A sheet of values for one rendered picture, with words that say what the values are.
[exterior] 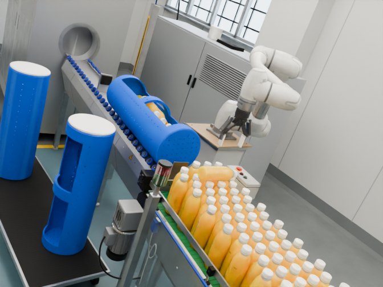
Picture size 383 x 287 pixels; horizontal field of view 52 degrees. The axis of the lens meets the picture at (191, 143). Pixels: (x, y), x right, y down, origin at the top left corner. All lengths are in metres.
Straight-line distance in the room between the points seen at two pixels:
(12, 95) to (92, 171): 0.99
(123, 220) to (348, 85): 3.44
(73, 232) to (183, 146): 0.92
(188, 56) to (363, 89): 2.00
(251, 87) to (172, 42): 3.13
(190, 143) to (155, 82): 2.98
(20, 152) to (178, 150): 1.45
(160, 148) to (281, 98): 0.70
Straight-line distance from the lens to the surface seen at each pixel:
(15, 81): 3.04
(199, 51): 4.55
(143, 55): 3.48
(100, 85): 3.29
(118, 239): 2.09
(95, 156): 2.32
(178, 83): 4.77
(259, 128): 2.83
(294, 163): 5.14
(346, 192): 4.82
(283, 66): 2.43
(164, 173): 1.61
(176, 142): 2.16
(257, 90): 1.91
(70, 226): 2.58
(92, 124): 2.35
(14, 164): 3.29
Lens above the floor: 1.95
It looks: 21 degrees down
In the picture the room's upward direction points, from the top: 20 degrees clockwise
